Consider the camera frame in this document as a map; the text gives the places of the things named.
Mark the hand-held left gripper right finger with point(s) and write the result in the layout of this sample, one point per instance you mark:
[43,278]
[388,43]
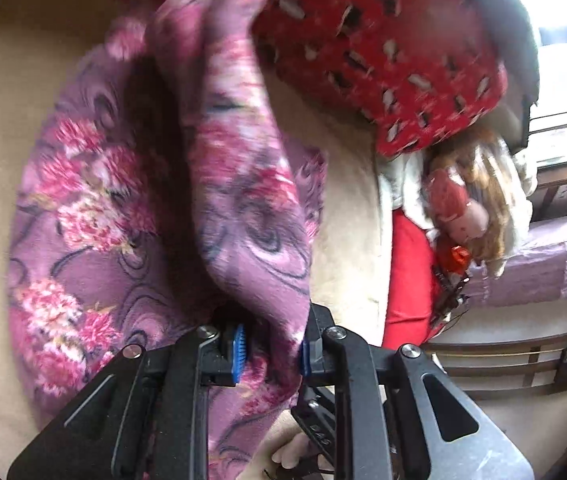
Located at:
[305,357]

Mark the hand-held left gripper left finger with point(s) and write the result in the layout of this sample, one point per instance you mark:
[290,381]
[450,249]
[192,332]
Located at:
[237,355]

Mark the purple floral garment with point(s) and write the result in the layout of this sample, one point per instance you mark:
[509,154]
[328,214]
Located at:
[243,210]

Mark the person's right hand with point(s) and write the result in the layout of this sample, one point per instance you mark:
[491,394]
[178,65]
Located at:
[291,452]

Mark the plain red cloth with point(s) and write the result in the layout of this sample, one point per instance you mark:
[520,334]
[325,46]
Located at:
[408,280]

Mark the red orange toy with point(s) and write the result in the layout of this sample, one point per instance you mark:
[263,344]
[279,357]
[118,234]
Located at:
[456,259]

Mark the rag doll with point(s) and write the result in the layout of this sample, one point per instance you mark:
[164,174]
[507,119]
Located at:
[463,210]

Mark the purple bench cover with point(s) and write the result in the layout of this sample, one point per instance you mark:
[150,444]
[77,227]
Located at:
[553,260]

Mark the red patterned quilt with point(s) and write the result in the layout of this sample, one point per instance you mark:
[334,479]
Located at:
[363,60]

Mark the grey cloth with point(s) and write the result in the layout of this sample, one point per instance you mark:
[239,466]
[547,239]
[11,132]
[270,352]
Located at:
[508,35]

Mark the window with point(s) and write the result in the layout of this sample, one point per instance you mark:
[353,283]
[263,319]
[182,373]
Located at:
[563,20]

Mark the wooden bench frame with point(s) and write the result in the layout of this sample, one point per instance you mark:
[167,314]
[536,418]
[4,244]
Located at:
[503,355]

